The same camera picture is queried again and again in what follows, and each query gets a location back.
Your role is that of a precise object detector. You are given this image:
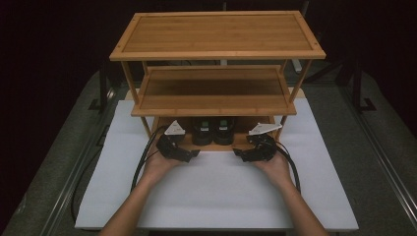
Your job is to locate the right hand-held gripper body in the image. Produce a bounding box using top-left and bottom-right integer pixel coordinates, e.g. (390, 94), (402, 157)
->
(245, 122), (283, 162)

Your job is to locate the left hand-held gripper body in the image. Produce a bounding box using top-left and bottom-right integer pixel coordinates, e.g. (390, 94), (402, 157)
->
(155, 119), (192, 162)

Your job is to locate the wooden shoe rack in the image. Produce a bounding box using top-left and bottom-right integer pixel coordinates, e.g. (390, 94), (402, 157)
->
(108, 10), (328, 152)

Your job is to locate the person's right hand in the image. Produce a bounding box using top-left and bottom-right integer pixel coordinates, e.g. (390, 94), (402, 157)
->
(251, 150), (295, 191)

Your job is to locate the person's left hand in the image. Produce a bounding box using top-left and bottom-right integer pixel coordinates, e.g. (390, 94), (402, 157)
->
(142, 144), (183, 186)

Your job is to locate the black metal stand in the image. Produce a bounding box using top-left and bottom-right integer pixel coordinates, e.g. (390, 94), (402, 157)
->
(88, 60), (111, 115)
(351, 60), (378, 114)

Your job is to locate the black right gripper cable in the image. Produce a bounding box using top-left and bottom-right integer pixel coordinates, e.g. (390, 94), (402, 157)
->
(274, 141), (302, 195)

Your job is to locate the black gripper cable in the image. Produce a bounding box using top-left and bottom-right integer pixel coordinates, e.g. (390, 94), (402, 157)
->
(130, 125), (169, 194)
(274, 141), (302, 195)

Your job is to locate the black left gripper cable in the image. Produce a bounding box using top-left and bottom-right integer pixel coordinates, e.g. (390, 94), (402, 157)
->
(130, 125), (169, 194)

